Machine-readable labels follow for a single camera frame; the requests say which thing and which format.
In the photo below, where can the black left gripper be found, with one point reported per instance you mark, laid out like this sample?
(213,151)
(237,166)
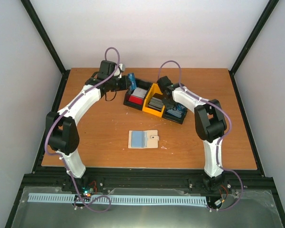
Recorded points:
(125,86)

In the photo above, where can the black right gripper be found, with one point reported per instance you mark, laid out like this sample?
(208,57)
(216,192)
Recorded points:
(167,106)

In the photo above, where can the blue credit card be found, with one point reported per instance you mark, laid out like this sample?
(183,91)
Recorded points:
(132,79)

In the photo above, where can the black card bin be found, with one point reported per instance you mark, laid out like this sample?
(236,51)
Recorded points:
(172,118)
(141,84)

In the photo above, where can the beige card holder wallet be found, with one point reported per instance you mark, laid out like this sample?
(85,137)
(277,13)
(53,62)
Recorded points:
(143,139)

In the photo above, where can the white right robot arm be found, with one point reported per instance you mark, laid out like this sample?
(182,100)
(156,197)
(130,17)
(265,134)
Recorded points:
(210,123)

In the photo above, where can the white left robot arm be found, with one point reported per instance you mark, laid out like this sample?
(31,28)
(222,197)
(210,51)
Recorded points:
(62,137)

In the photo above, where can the yellow middle card bin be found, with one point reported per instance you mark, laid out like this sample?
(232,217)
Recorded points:
(154,89)

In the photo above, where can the grey card stack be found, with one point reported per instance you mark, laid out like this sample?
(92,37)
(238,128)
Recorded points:
(156,102)

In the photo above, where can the red and white card stack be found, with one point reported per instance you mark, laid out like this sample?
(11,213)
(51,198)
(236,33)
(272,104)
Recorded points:
(137,96)

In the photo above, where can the blue card stack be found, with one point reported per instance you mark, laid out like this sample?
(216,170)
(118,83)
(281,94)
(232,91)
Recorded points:
(177,111)

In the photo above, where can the metal front plate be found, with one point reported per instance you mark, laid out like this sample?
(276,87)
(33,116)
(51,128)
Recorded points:
(253,209)

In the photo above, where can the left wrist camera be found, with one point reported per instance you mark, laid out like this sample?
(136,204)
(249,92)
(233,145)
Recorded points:
(120,70)

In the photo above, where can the black left frame post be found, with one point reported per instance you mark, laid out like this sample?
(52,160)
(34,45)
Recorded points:
(43,34)

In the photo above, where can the black frame post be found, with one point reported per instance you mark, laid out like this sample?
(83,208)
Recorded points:
(266,13)
(43,34)

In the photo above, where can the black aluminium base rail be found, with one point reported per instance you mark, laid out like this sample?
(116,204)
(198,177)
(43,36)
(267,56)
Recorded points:
(189,181)

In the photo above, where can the black right frame post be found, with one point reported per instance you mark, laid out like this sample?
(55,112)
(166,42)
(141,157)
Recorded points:
(266,13)

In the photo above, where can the light blue cable duct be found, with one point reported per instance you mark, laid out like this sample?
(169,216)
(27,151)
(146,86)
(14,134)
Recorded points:
(123,199)

